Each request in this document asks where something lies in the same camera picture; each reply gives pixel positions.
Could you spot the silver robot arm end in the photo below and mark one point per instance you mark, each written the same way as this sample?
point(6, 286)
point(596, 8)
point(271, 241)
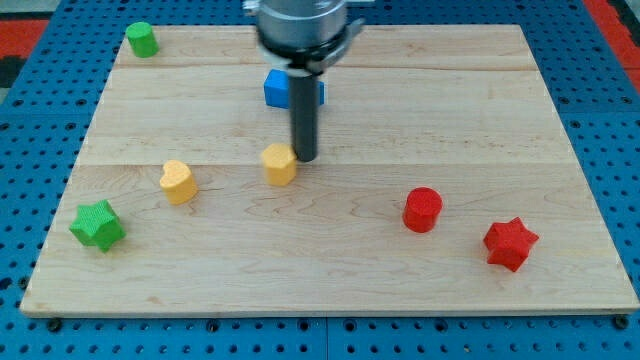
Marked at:
point(303, 37)

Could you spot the red star block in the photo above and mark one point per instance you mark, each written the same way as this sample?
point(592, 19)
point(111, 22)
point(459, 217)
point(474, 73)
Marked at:
point(509, 243)

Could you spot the green star block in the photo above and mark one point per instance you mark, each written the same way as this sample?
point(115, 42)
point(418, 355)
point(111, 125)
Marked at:
point(97, 225)

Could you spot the yellow hexagon block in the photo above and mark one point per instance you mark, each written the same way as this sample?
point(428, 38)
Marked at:
point(279, 163)

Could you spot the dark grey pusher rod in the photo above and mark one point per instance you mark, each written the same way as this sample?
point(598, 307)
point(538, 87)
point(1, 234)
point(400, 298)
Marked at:
point(303, 126)

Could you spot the blue cube block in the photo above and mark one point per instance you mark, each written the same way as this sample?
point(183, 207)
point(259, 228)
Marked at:
point(281, 90)

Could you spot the red cylinder block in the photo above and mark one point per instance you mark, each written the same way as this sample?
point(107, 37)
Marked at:
point(422, 209)

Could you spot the wooden board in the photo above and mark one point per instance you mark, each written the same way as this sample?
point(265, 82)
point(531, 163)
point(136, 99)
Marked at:
point(461, 109)

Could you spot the yellow heart block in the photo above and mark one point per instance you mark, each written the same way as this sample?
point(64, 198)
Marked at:
point(178, 182)

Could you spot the green cylinder block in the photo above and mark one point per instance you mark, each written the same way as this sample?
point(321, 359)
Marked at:
point(142, 39)

